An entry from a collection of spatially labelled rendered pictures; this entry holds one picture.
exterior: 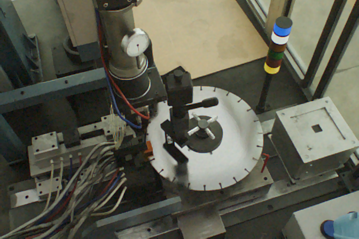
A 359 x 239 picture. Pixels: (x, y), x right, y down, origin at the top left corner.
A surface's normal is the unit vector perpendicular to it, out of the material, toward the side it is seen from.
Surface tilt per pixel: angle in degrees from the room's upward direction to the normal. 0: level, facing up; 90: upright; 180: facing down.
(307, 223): 0
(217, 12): 0
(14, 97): 0
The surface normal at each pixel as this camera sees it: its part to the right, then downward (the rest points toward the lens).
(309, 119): -0.02, -0.57
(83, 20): 0.30, 0.78
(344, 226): -0.93, -0.24
